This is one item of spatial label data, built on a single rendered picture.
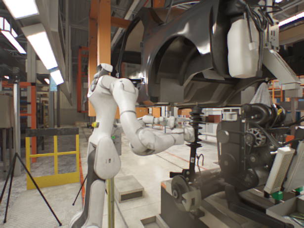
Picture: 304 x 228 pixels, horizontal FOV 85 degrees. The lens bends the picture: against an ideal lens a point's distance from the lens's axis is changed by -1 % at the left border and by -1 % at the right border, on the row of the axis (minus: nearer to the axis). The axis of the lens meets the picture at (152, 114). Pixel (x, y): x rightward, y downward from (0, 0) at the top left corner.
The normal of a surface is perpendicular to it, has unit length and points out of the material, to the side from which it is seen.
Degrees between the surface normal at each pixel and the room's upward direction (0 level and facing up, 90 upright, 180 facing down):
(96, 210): 90
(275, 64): 91
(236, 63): 100
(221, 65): 91
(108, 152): 90
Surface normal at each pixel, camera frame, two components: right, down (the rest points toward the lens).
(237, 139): -0.91, 0.00
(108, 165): 0.62, 0.00
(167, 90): 0.42, 0.01
